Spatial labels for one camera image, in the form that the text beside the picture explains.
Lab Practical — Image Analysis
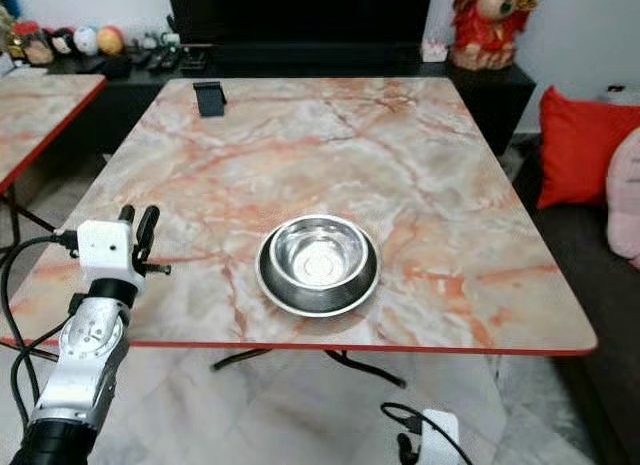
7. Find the black television cabinet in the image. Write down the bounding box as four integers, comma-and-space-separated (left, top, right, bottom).
50, 43, 537, 156

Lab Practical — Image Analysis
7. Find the black phone stand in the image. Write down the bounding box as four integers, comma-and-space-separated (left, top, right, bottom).
193, 80, 227, 118

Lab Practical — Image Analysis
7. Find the dark brown sofa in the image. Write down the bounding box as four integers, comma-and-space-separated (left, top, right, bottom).
510, 133, 640, 465

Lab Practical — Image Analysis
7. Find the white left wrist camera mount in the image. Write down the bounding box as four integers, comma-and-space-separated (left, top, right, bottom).
77, 219, 144, 284

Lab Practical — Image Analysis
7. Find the brown-haired doll head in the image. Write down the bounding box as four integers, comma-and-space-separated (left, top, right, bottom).
23, 35, 55, 66

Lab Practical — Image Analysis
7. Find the black television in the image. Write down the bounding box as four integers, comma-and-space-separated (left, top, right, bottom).
166, 0, 434, 46

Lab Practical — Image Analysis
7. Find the gold and blue trophy figurine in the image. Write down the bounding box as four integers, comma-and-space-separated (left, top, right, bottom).
1, 0, 23, 41

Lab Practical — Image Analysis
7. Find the pink cushion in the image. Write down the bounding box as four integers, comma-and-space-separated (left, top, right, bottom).
606, 127, 640, 271

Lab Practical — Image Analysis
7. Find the stainless steel bowl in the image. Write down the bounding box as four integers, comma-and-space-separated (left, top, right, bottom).
255, 214, 381, 317

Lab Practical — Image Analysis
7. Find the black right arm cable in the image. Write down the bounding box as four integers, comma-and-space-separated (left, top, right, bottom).
380, 402, 476, 465

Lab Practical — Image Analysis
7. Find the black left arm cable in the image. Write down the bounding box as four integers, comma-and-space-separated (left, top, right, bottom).
10, 320, 75, 431
0, 232, 81, 366

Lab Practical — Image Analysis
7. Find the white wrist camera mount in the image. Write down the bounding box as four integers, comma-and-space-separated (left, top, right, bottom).
420, 409, 461, 465
77, 219, 144, 284

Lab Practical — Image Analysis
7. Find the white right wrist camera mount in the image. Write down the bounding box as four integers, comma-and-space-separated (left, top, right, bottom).
420, 409, 461, 465

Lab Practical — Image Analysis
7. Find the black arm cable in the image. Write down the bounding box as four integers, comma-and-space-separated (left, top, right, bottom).
10, 320, 75, 431
380, 402, 476, 465
0, 232, 81, 366

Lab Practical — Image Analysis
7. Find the white round toy ball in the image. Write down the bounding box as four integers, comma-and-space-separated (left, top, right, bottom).
75, 26, 100, 56

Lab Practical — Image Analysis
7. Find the orange round toy ball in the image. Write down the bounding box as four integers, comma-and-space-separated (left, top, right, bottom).
97, 26, 125, 56

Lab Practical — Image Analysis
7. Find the red cushion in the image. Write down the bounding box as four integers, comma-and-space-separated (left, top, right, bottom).
537, 86, 640, 210

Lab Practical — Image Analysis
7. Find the white power adapter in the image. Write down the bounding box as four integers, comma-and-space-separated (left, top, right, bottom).
420, 37, 448, 63

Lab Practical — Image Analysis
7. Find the red and gold statue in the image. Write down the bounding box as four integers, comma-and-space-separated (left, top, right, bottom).
448, 0, 540, 71

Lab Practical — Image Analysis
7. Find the dark-haired doll head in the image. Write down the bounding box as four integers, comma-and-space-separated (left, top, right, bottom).
51, 29, 77, 57

